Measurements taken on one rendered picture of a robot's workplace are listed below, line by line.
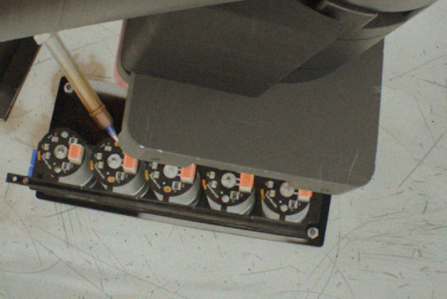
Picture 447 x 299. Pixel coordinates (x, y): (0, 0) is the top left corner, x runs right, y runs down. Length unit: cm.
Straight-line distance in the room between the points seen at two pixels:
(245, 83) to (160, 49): 3
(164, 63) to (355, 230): 30
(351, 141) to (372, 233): 27
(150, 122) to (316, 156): 4
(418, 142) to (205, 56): 32
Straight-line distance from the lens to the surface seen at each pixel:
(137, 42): 20
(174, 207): 43
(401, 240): 50
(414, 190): 50
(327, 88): 23
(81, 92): 44
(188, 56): 20
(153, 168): 44
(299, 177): 22
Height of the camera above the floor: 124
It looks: 75 degrees down
